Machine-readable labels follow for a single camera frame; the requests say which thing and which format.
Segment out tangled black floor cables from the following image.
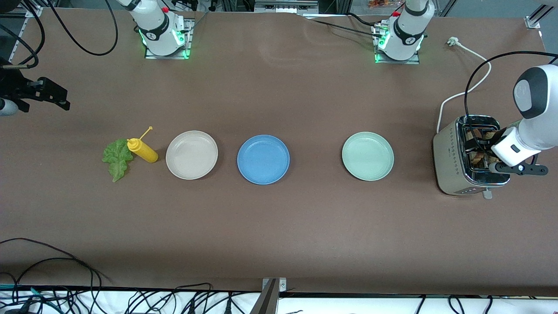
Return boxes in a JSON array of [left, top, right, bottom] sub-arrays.
[[0, 279, 558, 314]]

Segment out blue round plate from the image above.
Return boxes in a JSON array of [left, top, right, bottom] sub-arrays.
[[237, 134, 290, 185]]

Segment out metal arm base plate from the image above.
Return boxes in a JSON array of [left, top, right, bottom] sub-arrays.
[[374, 22, 421, 65], [144, 17, 194, 59]]

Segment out black arm base cable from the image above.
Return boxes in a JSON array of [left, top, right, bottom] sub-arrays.
[[305, 13, 384, 38]]

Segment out green lettuce leaf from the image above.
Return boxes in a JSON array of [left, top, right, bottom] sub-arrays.
[[102, 139, 134, 183]]

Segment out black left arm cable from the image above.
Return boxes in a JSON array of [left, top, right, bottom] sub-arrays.
[[464, 51, 558, 153]]

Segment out aluminium corner bracket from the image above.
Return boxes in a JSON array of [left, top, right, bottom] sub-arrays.
[[24, 0, 44, 18], [525, 0, 548, 29]]

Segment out white toaster power cord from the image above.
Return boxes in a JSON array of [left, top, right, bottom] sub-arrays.
[[436, 37, 492, 133]]

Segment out light green round plate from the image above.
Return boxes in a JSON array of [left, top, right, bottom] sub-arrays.
[[342, 132, 395, 181]]

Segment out yellow mustard squeeze bottle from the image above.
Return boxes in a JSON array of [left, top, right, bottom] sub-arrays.
[[127, 126, 159, 164]]

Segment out aluminium frame rail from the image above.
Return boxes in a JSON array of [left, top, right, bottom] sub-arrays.
[[254, 0, 319, 14]]

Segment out black looped table cable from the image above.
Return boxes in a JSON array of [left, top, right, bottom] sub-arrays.
[[0, 238, 112, 288]]

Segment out silver two-slot toaster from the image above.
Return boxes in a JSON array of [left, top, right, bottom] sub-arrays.
[[433, 115, 511, 200]]

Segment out beige round plate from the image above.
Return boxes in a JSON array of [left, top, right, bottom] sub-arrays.
[[166, 130, 218, 180]]

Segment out metal table edge bracket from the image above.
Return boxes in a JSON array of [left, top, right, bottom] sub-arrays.
[[251, 278, 287, 314]]

